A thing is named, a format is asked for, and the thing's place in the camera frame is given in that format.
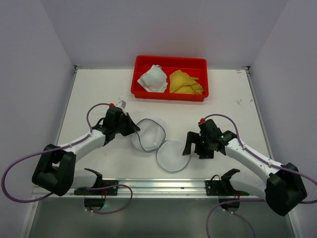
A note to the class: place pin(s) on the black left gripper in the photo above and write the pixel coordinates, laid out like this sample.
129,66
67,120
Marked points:
124,124

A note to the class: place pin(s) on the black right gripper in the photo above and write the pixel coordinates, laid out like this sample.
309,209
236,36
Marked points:
198,145

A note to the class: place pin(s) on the white mesh laundry bag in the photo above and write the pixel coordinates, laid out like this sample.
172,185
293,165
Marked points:
152,138

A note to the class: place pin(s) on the white bra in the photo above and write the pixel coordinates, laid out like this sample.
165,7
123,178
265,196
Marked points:
154,80

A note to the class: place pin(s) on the yellow bra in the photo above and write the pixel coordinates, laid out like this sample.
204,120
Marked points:
183,83

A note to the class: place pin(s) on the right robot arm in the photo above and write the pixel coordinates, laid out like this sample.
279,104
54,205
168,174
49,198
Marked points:
280,186

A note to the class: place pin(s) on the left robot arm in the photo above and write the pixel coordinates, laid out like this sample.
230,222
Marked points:
56,169

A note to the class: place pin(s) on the red plastic tray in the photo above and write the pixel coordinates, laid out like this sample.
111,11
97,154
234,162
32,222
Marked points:
194,67

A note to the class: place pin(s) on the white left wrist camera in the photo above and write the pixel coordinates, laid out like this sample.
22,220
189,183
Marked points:
121,104

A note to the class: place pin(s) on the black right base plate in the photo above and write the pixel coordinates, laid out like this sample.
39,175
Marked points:
221,188

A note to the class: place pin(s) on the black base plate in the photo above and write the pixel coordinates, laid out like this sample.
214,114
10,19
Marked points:
112,187
221,188

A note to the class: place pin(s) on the aluminium frame rail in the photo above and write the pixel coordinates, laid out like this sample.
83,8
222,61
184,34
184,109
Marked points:
183,187

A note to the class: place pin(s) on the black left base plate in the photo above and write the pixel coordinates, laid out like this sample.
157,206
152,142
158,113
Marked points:
112,187

